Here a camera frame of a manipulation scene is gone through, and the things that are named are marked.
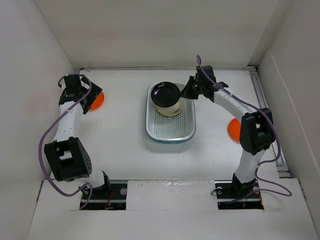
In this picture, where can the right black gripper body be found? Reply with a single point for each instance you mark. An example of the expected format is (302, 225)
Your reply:
(194, 88)

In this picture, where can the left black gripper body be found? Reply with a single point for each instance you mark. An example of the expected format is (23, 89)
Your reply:
(91, 96)

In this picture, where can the orange plate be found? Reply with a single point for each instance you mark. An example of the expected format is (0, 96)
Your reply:
(98, 102)
(234, 129)

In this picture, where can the beige plate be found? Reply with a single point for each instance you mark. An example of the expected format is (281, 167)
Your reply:
(169, 107)

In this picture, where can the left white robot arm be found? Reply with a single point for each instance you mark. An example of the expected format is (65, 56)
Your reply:
(65, 159)

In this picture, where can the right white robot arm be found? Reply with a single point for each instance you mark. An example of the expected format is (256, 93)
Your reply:
(256, 134)

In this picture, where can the white perforated plastic bin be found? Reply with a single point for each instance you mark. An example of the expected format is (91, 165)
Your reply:
(170, 130)

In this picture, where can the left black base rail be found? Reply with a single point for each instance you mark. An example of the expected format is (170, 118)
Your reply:
(114, 199)

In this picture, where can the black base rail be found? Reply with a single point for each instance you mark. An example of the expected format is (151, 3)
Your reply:
(114, 199)
(230, 196)

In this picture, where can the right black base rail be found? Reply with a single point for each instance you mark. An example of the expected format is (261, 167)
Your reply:
(230, 196)

